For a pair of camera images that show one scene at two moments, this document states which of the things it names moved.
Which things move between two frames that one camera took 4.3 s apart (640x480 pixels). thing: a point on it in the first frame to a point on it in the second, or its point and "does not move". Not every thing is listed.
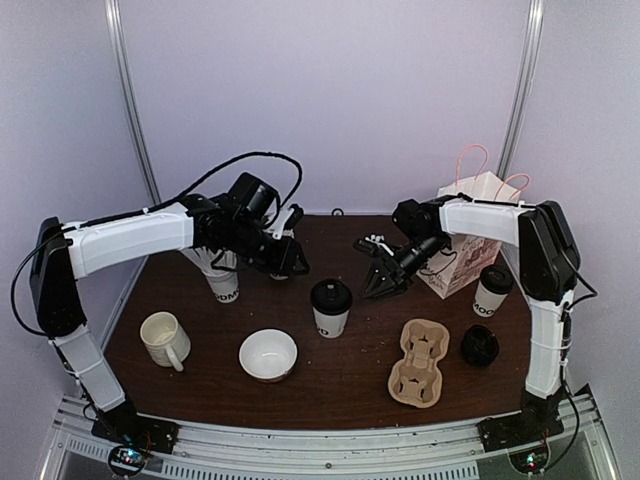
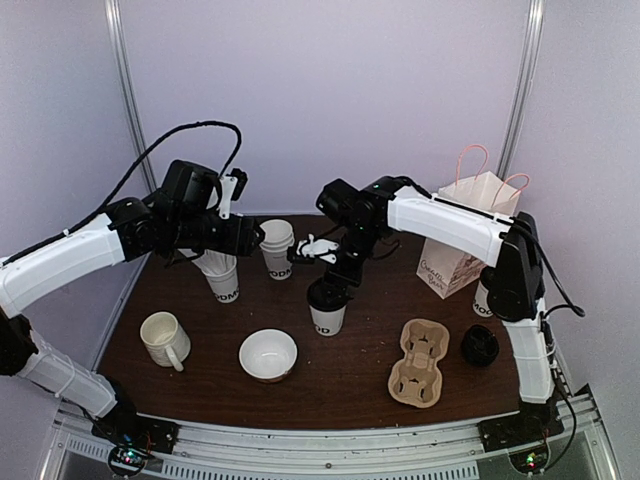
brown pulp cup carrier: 417,380 does not move
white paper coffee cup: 331,325 does not move
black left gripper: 284,264 to 238,242
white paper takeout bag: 462,260 does not move
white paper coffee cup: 486,303 does not move
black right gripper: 395,281 to 353,277
